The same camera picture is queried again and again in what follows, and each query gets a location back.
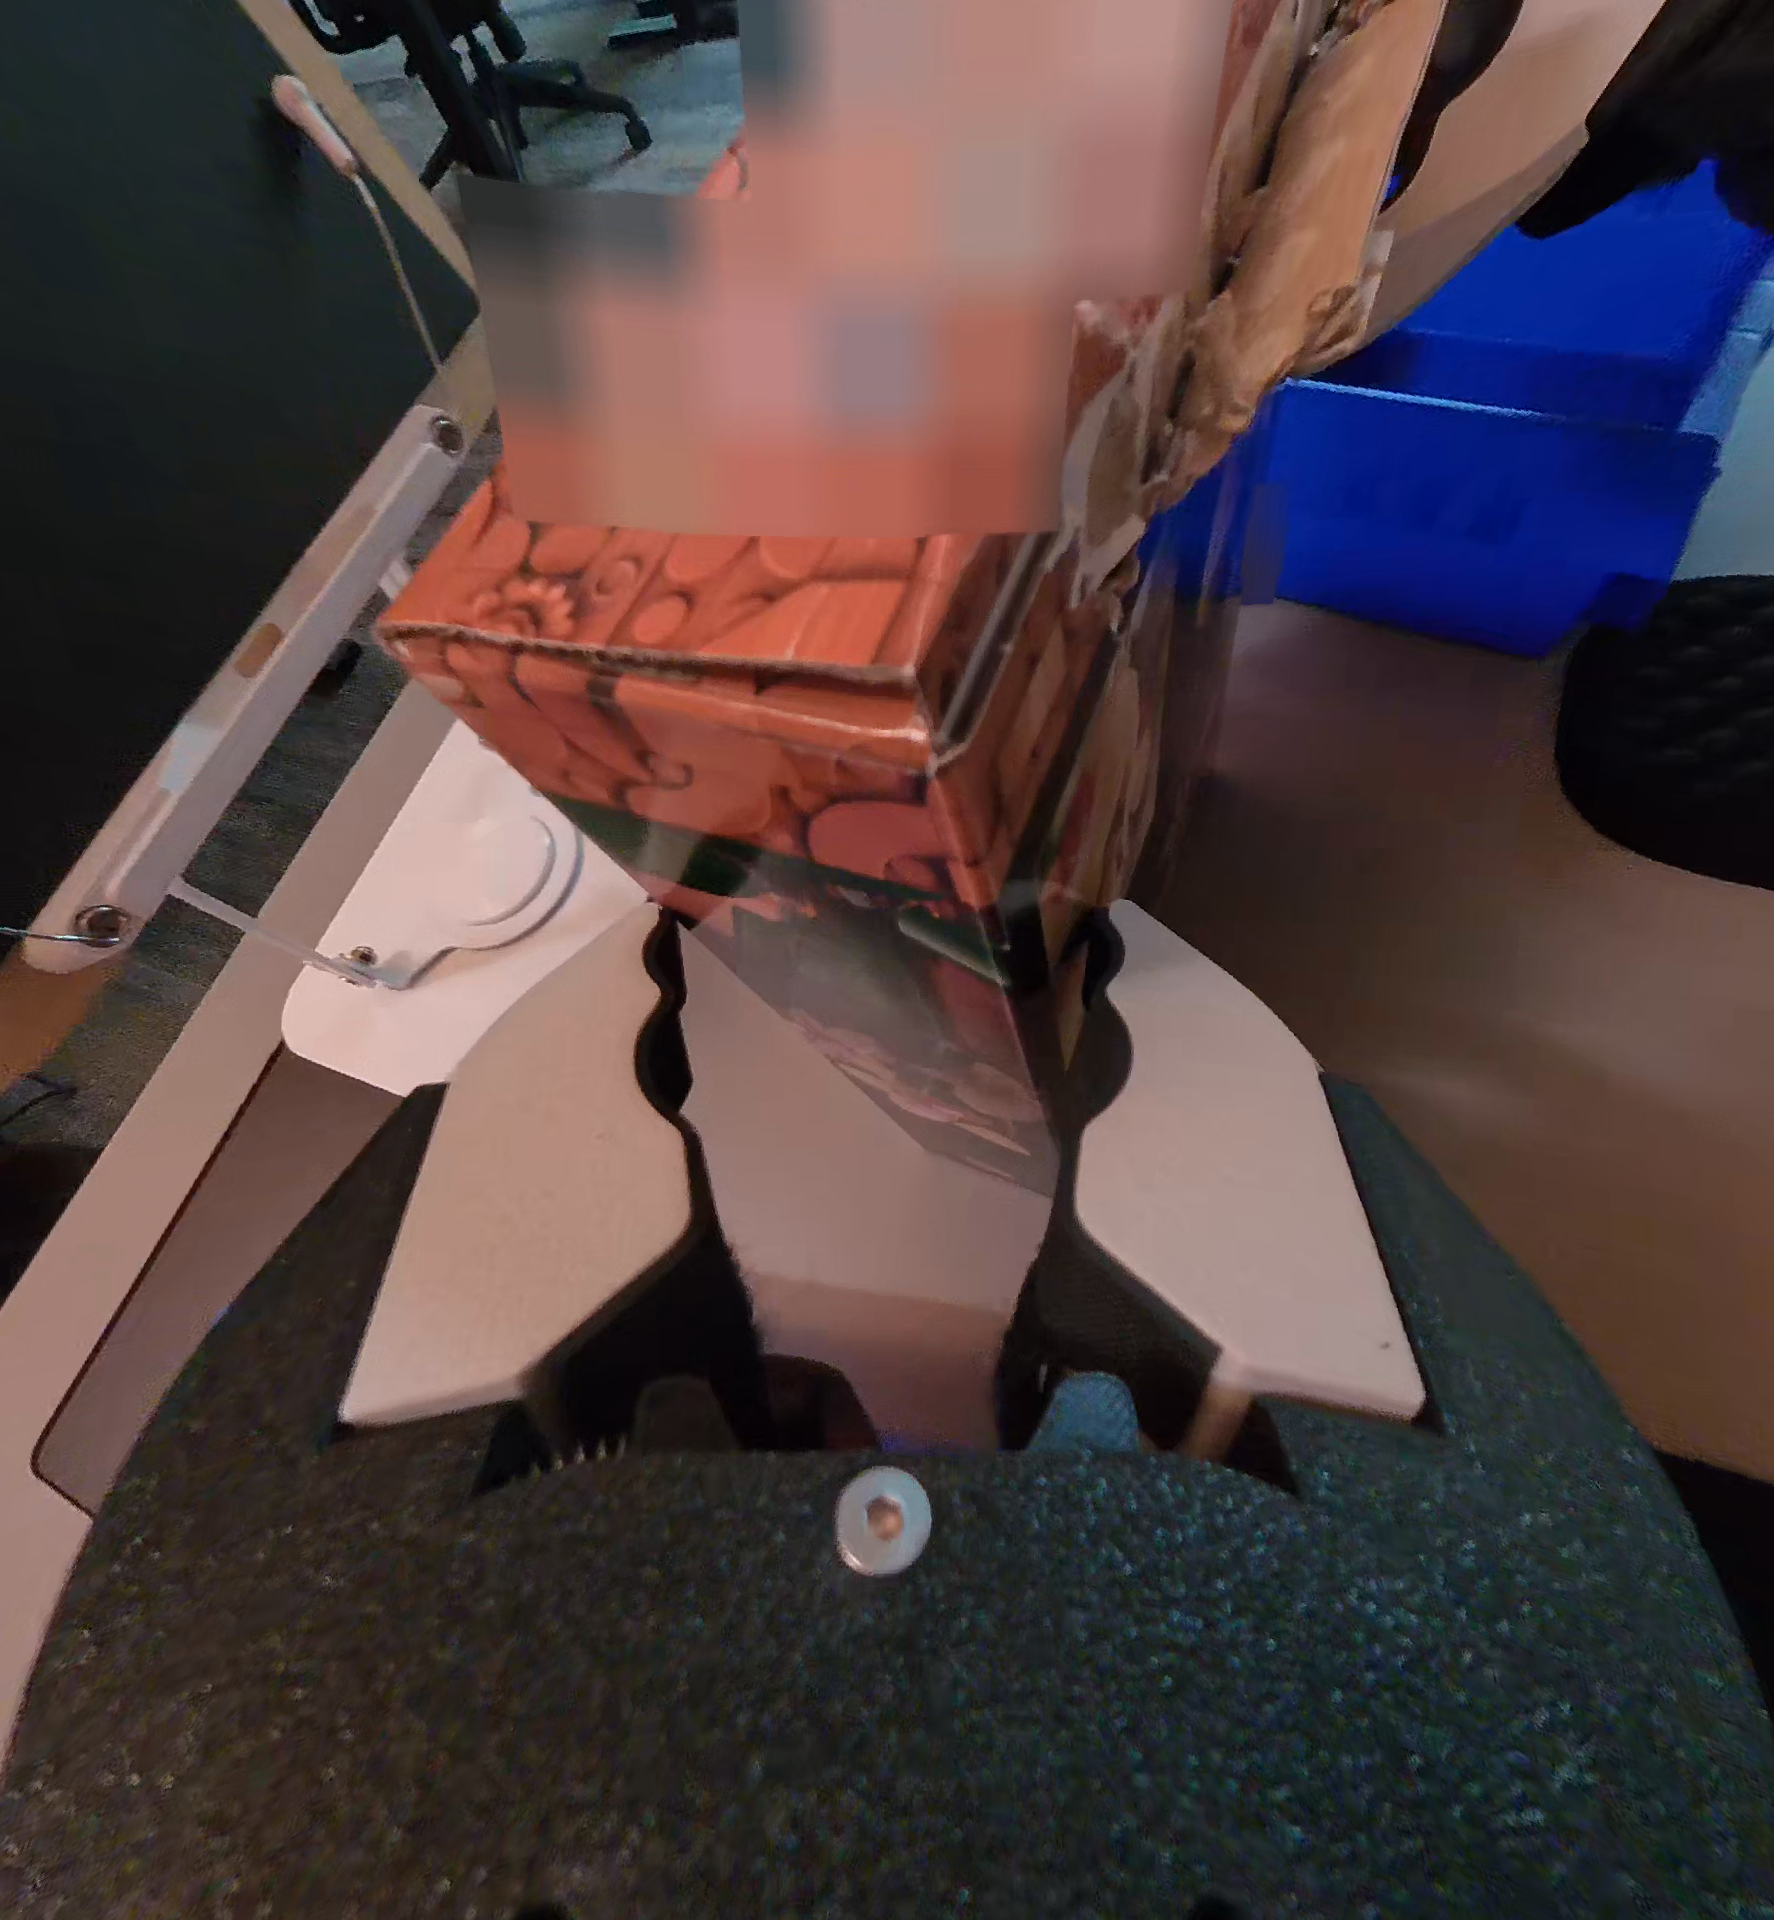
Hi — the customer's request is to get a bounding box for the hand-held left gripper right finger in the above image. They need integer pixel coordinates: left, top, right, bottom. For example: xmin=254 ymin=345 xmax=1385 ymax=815
xmin=1044 ymin=898 xmax=1434 ymax=1464

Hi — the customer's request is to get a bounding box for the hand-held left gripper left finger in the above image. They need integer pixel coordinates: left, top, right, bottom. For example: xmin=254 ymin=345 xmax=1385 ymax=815
xmin=336 ymin=903 xmax=724 ymax=1426

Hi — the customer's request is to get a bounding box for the black orchid lego box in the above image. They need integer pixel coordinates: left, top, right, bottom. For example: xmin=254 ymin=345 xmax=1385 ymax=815
xmin=375 ymin=0 xmax=1447 ymax=1205

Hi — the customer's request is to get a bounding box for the white panel foot plate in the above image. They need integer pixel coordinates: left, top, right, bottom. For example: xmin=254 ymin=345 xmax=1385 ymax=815
xmin=169 ymin=724 xmax=667 ymax=1099

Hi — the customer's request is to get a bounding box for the black mesh cushion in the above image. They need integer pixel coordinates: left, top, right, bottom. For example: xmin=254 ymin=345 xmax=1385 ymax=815
xmin=1552 ymin=570 xmax=1774 ymax=907

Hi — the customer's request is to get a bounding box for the blue plastic bin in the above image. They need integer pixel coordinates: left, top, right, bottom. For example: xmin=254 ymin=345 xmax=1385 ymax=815
xmin=1138 ymin=154 xmax=1774 ymax=664

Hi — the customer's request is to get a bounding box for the black office chair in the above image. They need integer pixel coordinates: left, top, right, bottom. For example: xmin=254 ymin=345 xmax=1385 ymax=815
xmin=284 ymin=0 xmax=658 ymax=184

